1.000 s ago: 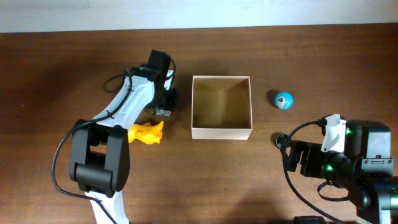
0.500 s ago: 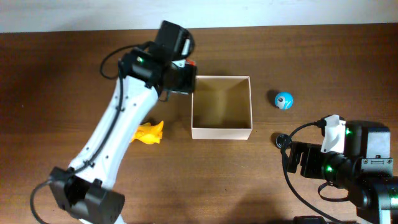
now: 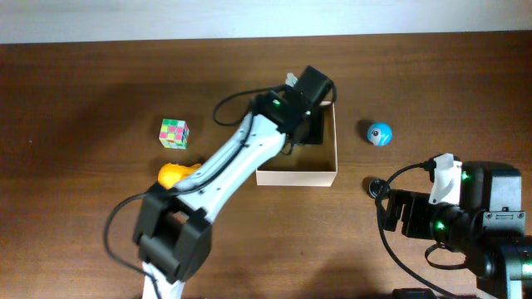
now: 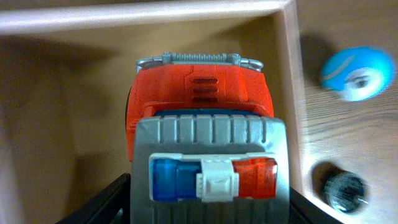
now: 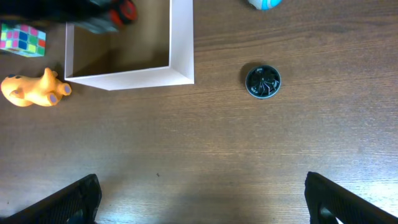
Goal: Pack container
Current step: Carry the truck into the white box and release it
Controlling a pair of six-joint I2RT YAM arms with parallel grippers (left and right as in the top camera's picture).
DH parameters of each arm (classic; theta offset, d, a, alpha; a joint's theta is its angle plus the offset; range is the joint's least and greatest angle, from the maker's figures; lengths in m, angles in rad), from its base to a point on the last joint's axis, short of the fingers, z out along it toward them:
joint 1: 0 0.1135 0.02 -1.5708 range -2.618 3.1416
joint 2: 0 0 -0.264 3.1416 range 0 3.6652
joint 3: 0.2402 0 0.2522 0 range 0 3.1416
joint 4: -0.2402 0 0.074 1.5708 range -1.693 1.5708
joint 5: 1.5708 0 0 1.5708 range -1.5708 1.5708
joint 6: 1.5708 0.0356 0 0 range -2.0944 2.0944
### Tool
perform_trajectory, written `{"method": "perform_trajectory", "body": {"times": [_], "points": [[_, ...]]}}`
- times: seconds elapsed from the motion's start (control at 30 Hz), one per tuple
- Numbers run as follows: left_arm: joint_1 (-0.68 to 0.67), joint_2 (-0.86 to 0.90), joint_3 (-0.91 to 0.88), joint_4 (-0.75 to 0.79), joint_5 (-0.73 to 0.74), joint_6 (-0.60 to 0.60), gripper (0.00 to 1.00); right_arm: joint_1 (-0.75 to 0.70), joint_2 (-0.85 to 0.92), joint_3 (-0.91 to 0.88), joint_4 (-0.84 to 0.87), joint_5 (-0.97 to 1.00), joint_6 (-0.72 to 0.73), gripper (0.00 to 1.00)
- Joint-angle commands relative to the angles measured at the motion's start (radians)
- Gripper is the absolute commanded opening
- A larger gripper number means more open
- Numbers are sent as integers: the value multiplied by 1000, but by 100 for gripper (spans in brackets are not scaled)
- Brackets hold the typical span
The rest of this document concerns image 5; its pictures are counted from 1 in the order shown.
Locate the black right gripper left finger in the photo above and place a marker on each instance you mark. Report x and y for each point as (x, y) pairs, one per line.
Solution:
(76, 203)

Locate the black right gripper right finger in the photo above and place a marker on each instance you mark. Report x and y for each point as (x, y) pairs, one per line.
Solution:
(328, 203)

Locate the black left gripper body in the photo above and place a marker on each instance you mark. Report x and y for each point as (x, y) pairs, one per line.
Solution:
(52, 10)

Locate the colourful puzzle cube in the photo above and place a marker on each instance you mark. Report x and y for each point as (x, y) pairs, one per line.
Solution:
(23, 40)

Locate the red grey toy truck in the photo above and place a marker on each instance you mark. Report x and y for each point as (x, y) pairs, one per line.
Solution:
(119, 14)

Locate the orange rubber dinosaur toy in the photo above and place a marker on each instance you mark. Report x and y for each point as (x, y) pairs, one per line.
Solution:
(46, 90)

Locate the white cardboard box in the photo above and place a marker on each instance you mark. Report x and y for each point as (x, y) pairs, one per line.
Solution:
(156, 49)

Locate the black round spinner toy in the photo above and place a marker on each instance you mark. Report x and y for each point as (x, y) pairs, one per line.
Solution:
(263, 82)

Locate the blue round ball toy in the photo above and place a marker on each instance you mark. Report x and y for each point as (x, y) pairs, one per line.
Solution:
(264, 5)

